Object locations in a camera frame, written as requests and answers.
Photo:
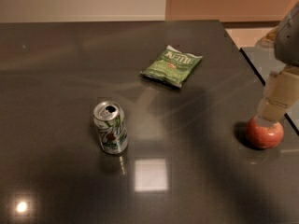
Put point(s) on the red apple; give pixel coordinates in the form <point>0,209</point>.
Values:
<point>261,136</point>

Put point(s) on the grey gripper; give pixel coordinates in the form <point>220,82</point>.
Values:
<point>288,46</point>

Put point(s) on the green jalapeno chip bag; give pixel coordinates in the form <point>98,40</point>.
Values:
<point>172,67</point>

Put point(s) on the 7up soda can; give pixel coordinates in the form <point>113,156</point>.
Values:
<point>108,119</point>

